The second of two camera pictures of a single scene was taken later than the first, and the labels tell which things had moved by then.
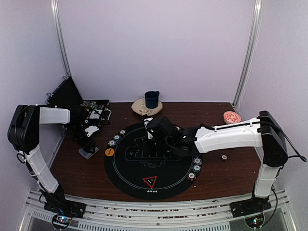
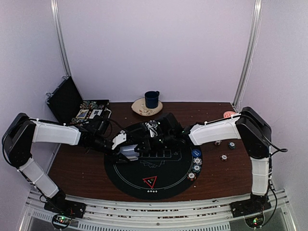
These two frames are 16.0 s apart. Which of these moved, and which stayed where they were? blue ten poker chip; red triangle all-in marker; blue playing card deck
Moved: blue playing card deck
Stayed: blue ten poker chip; red triangle all-in marker
